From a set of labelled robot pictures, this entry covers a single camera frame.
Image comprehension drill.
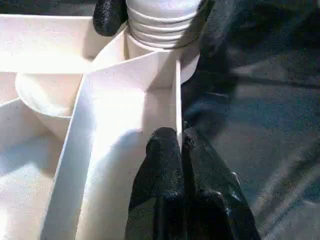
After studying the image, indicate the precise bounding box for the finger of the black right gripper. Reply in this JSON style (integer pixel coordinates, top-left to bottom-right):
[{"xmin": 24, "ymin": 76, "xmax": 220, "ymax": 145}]
[
  {"xmin": 174, "ymin": 0, "xmax": 216, "ymax": 50},
  {"xmin": 92, "ymin": 0, "xmax": 129, "ymax": 36}
]

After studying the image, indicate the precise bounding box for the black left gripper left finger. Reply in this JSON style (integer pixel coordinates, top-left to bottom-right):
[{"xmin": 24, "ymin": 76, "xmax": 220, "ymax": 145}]
[{"xmin": 124, "ymin": 126, "xmax": 186, "ymax": 240}]

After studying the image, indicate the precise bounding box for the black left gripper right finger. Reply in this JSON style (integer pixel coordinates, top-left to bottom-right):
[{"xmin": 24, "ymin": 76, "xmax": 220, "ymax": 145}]
[{"xmin": 181, "ymin": 121, "xmax": 261, "ymax": 240}]

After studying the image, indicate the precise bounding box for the white plastic table leg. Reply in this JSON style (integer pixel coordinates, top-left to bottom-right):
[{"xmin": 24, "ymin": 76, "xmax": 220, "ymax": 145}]
[{"xmin": 123, "ymin": 0, "xmax": 204, "ymax": 53}]

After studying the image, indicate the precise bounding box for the white plastic table top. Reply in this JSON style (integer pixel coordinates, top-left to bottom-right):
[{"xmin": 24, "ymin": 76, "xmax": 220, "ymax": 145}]
[{"xmin": 0, "ymin": 13, "xmax": 201, "ymax": 240}]

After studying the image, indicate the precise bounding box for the black plastic mat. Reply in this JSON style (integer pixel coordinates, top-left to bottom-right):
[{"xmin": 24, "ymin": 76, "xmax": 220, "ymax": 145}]
[{"xmin": 178, "ymin": 0, "xmax": 320, "ymax": 240}]

